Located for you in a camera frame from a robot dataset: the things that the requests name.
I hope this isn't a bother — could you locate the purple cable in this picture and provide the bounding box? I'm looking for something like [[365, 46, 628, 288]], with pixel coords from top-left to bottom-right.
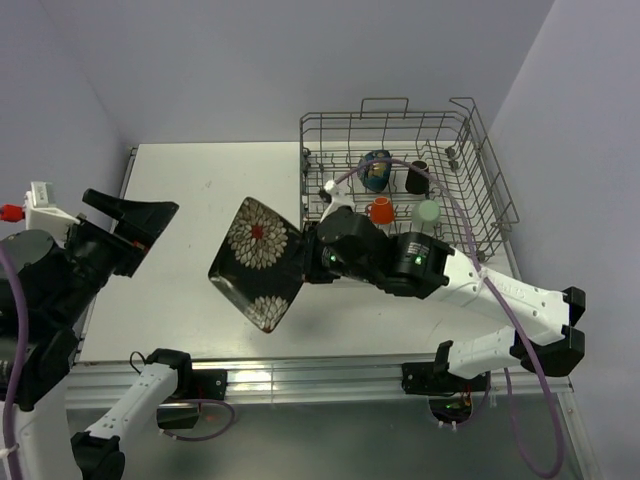
[[0, 244, 236, 480], [333, 158, 566, 479]]

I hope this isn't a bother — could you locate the small orange cup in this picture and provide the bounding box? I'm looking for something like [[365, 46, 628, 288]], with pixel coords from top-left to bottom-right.
[[365, 196, 395, 225]]

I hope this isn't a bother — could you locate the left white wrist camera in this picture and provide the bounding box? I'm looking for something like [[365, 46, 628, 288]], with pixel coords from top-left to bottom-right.
[[1, 181, 80, 241]]

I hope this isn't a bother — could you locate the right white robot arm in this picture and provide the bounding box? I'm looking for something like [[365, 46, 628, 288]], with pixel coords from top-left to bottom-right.
[[302, 207, 586, 390]]

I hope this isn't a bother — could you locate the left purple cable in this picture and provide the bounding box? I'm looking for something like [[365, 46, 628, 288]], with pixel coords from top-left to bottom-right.
[[0, 244, 236, 480]]

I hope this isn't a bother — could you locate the black floral square plate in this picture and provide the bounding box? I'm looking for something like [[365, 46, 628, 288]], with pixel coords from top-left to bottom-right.
[[208, 197, 304, 334]]

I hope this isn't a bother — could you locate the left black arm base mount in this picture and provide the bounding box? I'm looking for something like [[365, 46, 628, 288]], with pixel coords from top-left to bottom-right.
[[156, 369, 228, 430]]

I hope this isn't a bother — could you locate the grey wire dish rack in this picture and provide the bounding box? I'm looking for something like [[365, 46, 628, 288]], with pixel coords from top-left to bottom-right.
[[300, 97, 519, 269]]

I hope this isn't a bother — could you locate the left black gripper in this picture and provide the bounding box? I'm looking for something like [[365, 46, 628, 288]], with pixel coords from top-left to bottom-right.
[[50, 186, 178, 323]]

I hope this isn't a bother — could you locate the black ceramic mug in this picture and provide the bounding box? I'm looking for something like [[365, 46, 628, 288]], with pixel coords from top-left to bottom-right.
[[405, 160, 430, 198]]

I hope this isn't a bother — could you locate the mint green cup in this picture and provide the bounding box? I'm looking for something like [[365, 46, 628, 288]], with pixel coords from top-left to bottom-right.
[[411, 199, 441, 233]]

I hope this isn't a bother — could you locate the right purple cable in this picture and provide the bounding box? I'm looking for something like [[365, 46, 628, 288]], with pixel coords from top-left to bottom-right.
[[333, 158, 566, 479]]

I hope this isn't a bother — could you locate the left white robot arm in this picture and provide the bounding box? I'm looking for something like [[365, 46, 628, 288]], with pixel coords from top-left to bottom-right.
[[1, 181, 195, 479]]

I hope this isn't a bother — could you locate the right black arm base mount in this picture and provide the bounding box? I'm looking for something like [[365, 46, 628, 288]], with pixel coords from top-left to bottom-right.
[[401, 353, 492, 432]]

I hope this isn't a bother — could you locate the blue patterned bowl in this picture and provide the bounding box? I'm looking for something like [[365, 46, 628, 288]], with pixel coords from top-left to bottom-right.
[[357, 149, 392, 193]]

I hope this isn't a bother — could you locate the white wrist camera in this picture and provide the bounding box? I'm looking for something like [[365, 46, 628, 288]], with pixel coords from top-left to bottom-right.
[[1, 181, 80, 241], [319, 180, 355, 222]]

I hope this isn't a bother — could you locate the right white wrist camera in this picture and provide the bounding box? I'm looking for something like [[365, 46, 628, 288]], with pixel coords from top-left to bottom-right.
[[319, 180, 355, 222]]

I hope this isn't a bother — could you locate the aluminium table edge rail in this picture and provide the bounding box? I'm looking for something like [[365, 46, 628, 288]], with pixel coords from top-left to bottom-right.
[[64, 357, 574, 409]]

